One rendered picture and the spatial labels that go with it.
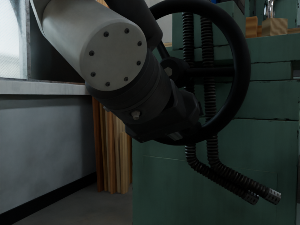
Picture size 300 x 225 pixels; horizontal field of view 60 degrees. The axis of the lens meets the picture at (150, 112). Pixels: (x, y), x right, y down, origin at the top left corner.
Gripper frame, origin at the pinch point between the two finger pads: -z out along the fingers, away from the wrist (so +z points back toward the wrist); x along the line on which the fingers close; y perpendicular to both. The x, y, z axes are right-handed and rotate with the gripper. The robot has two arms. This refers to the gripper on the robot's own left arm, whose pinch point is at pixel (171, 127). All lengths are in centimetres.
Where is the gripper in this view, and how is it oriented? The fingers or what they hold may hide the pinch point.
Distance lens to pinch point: 44.1
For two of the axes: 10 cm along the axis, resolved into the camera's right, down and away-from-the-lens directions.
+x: 8.9, -3.2, -3.1
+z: -4.4, -4.5, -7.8
